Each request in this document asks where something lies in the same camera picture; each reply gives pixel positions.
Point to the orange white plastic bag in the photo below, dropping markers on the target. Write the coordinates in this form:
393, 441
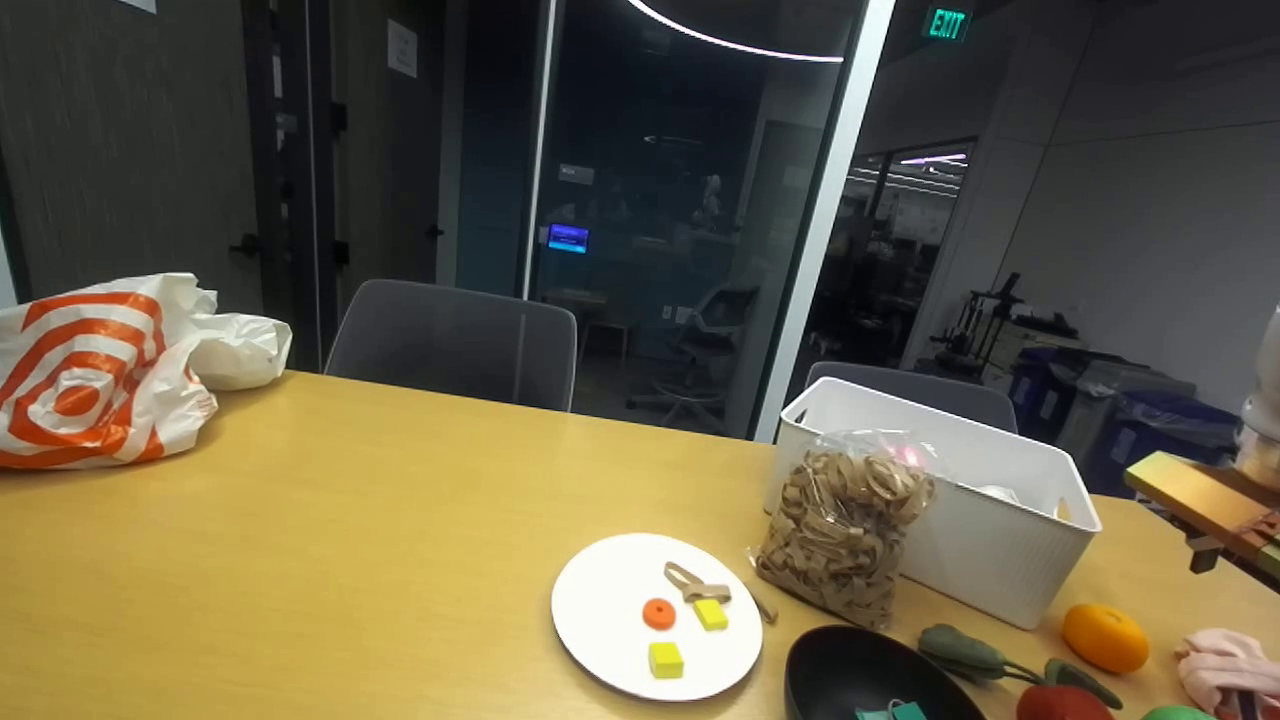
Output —
126, 368

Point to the wooden key piece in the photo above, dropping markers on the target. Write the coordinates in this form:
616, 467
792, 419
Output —
694, 586

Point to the yellow block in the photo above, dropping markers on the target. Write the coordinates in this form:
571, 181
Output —
708, 614
666, 663

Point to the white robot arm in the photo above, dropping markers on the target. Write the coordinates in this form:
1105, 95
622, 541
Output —
1256, 451

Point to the white plastic basket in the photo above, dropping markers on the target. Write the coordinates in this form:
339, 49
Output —
1011, 514

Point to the bag of wooden rings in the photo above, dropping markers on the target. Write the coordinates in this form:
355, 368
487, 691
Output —
843, 523

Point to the orange round block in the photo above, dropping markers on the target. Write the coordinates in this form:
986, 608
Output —
658, 614

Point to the green exit sign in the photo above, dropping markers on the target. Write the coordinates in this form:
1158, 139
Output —
947, 21

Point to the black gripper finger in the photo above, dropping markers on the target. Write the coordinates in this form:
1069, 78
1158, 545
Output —
1218, 501

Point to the red toy peach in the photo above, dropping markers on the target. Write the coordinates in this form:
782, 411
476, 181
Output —
1062, 705

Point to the orange toy fruit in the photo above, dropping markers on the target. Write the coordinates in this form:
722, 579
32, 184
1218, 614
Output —
1105, 638

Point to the black bowl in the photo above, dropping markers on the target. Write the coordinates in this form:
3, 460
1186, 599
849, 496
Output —
837, 670

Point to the blue bins in background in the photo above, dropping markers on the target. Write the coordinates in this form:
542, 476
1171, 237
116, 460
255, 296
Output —
1110, 414

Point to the green toy vegetable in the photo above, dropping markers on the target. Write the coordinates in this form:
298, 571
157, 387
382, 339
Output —
986, 666

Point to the white round plate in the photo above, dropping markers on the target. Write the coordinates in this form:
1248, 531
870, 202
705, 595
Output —
599, 619

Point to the grey office chair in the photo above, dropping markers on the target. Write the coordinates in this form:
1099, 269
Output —
460, 342

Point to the green toy apple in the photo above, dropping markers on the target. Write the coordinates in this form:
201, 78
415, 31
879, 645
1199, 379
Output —
1179, 715

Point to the teal block in bowl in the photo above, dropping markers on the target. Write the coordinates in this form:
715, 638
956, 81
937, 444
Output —
895, 708

